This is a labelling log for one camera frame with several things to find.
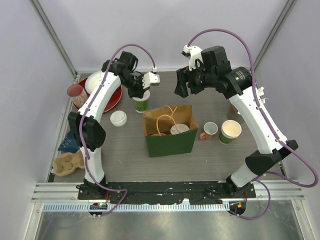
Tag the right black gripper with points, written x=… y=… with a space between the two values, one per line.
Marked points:
x=184 y=75

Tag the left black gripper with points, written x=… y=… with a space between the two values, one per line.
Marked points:
x=138 y=93

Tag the white plastic lid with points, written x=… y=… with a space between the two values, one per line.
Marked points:
x=145 y=97
x=179 y=128

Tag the green paper bag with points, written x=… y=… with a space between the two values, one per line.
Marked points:
x=169 y=130

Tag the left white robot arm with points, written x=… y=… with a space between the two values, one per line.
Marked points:
x=85 y=124

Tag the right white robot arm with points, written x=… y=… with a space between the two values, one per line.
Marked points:
x=210 y=68

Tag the red round plate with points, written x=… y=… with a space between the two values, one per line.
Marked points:
x=114 y=100

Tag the spare white lid stack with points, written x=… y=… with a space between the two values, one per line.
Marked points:
x=118 y=118

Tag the white paper plate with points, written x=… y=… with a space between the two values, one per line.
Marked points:
x=92 y=81

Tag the small pink espresso cup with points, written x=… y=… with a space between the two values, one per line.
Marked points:
x=209 y=130

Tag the pink floral mug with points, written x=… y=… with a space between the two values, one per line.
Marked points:
x=78 y=95

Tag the cup of wrapped straws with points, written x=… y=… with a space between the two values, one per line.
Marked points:
x=260 y=92

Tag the green paper cup stack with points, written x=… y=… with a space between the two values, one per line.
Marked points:
x=230 y=130

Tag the blue leaf-shaped dish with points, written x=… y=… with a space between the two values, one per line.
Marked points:
x=68 y=144

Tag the cardboard cup carrier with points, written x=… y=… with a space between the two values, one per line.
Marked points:
x=66 y=163

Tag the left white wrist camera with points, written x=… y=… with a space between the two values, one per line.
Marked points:
x=150 y=78

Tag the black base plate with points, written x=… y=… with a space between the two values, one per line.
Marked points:
x=165 y=193

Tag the white slotted cable duct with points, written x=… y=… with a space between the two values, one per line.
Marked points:
x=91 y=207

